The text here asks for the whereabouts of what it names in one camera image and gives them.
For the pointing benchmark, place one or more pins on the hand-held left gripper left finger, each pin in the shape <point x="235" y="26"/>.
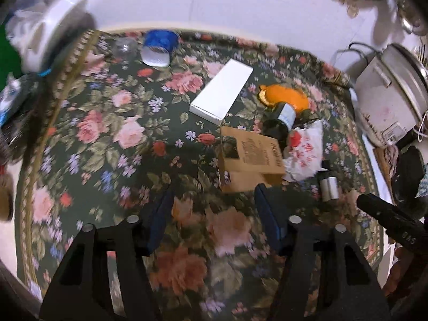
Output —
<point x="159" y="221"/>

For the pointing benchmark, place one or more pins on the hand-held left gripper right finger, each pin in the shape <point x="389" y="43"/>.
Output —
<point x="267" y="219"/>

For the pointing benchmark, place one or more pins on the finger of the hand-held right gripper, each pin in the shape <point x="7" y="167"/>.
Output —
<point x="379" y="208"/>

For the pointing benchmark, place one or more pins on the clear glass jar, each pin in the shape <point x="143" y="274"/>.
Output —
<point x="125" y="49"/>

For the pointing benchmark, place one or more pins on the small black silver cylinder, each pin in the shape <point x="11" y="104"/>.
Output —
<point x="329" y="184"/>

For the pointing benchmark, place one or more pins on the brown cardboard box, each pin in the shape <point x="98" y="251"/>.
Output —
<point x="254" y="160"/>

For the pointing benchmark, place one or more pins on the white floral plastic bag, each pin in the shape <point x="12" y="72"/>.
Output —
<point x="306" y="150"/>

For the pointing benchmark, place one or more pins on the dark floral tablecloth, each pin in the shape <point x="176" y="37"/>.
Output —
<point x="110" y="147"/>

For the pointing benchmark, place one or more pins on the dark glass bottle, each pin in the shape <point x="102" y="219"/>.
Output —
<point x="277" y="123"/>

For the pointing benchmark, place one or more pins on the white rice cooker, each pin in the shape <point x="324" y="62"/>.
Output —
<point x="388" y="97"/>

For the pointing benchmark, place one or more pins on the white flat carton box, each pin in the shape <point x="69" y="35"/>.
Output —
<point x="220" y="90"/>

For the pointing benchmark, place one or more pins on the blue plastic cup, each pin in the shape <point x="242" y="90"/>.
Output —
<point x="159" y="45"/>

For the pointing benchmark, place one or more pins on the blue white packet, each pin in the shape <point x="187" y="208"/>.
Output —
<point x="13" y="97"/>

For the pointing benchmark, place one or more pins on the metal pot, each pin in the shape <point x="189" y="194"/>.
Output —
<point x="413" y="16"/>

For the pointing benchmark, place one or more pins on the white perforated plastic bin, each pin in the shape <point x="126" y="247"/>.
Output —
<point x="50" y="30"/>

